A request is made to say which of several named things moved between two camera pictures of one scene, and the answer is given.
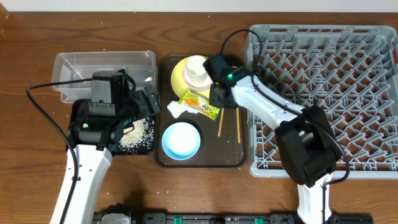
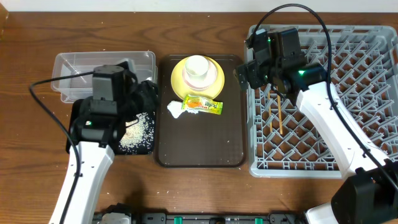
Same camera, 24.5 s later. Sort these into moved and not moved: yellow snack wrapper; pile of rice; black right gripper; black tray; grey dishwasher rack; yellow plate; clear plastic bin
Moved: black right gripper; yellow snack wrapper
Not moved: pile of rice; grey dishwasher rack; clear plastic bin; black tray; yellow plate
